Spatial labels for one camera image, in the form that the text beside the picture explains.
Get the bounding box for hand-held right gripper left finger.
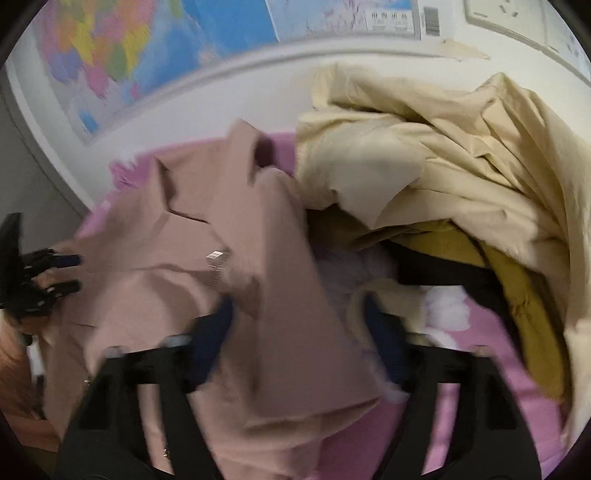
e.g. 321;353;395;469
67;298;236;480

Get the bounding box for cream garment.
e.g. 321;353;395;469
295;62;591;462

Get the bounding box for white fluffy cloth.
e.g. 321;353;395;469
422;285;471;349

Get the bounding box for pale lilac fluffy cloth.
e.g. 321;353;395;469
318;246;400;324

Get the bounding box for mustard yellow garment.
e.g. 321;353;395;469
402;220;570;403

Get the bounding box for colourful wall map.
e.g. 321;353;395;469
34;0;278;145

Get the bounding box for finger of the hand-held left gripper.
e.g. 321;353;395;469
28;279;83;305
21;248;85;271

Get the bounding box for black garment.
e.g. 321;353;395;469
392;244;514;334

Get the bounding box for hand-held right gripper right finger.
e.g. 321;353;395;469
362;293;532;480

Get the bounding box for pink blanket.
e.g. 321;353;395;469
76;131;573;480

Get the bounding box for dusty pink coat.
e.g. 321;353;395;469
44;117;384;480

